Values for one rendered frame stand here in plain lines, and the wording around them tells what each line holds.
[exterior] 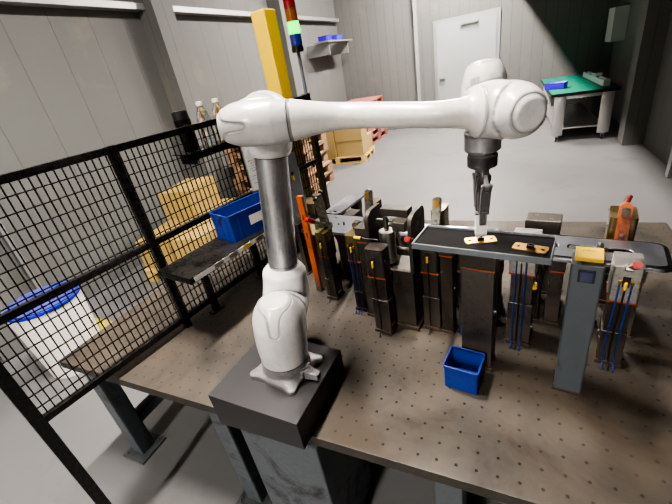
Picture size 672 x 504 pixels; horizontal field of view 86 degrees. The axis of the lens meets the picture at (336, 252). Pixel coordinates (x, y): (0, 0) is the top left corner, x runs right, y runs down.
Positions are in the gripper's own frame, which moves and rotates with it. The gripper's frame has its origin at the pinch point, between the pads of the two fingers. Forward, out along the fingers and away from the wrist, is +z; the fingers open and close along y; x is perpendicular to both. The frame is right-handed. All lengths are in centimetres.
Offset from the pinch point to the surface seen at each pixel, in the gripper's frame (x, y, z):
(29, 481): 228, -8, 122
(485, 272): -0.4, -4.8, 13.4
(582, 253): -21.7, -11.9, 5.3
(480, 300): 0.6, -4.3, 23.5
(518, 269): -13.1, 6.5, 20.3
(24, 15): 326, 239, -128
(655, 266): -50, 4, 21
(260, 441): 75, -25, 61
